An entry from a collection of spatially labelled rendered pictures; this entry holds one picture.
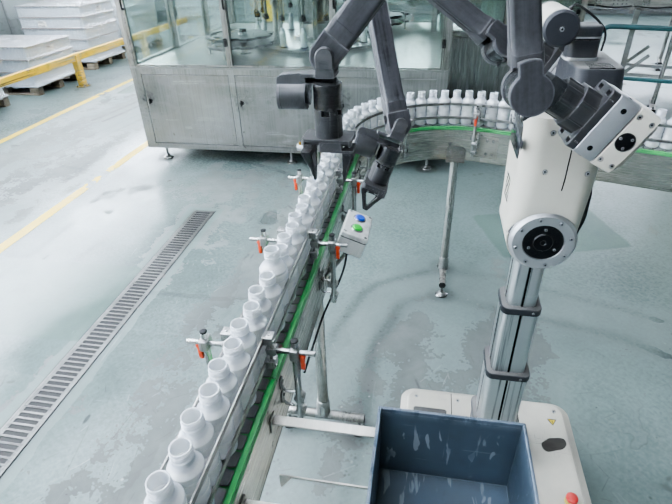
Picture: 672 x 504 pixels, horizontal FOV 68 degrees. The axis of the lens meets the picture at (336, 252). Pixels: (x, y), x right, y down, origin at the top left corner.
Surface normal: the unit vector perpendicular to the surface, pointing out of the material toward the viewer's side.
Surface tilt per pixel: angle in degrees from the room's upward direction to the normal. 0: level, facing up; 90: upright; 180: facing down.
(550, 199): 101
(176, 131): 90
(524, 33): 81
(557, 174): 90
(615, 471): 0
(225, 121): 90
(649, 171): 90
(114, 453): 0
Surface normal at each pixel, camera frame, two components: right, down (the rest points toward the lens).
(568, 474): -0.03, -0.84
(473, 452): -0.17, 0.53
